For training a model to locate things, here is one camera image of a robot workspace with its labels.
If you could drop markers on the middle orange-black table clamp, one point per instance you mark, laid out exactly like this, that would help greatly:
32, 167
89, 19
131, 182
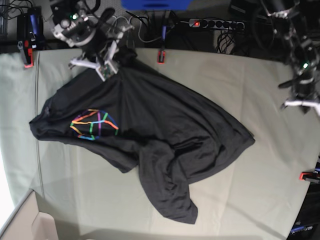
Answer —
161, 57

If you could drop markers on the beige bin at corner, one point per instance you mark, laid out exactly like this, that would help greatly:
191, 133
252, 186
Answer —
27, 222

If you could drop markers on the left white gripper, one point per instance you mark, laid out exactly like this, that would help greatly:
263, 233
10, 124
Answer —
304, 97

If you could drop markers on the blue box at top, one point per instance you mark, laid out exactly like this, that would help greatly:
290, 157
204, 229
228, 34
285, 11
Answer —
159, 5

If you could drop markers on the black power strip red switch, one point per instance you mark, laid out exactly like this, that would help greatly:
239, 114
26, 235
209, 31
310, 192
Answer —
217, 24

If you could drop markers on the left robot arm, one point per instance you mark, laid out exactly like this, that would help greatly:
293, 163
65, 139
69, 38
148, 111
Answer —
301, 54

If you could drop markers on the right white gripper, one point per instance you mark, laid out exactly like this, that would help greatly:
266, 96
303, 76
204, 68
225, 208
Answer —
104, 65

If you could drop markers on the right orange-black table clamp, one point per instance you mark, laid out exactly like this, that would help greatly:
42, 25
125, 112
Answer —
310, 176

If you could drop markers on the orange-black table clamp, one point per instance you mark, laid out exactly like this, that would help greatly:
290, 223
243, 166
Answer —
310, 176
26, 53
161, 57

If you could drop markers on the black t-shirt with colourful print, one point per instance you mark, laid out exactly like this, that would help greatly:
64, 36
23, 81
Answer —
139, 118

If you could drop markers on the left orange-black table clamp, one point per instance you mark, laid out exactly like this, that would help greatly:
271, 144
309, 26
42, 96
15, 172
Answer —
26, 53

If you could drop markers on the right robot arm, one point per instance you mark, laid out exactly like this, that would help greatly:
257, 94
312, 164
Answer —
76, 24

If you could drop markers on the grey-green table cloth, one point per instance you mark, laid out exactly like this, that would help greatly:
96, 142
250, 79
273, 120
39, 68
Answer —
258, 197

